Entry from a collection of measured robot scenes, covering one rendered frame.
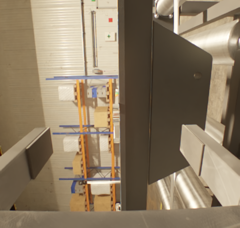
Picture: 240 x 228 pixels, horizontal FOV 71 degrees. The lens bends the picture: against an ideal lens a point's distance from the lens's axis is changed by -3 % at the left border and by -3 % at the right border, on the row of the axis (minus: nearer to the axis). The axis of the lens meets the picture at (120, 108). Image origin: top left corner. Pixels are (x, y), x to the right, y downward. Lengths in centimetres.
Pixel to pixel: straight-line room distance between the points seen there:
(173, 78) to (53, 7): 997
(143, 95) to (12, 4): 1087
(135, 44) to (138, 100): 11
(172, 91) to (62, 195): 1292
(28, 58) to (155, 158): 1023
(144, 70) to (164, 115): 10
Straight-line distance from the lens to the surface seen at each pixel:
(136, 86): 35
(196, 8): 138
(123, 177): 33
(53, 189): 1303
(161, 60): 34
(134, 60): 34
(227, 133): 43
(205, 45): 57
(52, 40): 999
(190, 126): 16
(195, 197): 77
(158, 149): 39
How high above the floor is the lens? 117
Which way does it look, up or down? level
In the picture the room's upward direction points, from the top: 91 degrees counter-clockwise
